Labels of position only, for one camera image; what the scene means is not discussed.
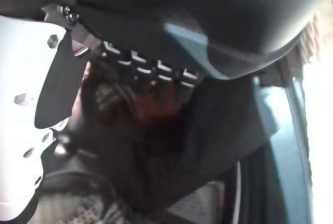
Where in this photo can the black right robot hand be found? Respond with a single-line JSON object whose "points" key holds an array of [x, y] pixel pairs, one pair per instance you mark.
{"points": [[182, 5]]}

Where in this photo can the red cloth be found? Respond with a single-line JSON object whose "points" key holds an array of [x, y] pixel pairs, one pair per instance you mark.
{"points": [[161, 107]]}

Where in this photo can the black cloth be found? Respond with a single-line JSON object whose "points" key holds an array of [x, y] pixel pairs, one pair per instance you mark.
{"points": [[208, 130]]}

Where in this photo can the dark grey washing machine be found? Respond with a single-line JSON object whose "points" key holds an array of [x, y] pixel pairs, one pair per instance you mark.
{"points": [[286, 156]]}

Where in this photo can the cream wicker basket tray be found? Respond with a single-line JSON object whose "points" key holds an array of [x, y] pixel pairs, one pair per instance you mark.
{"points": [[320, 39]]}

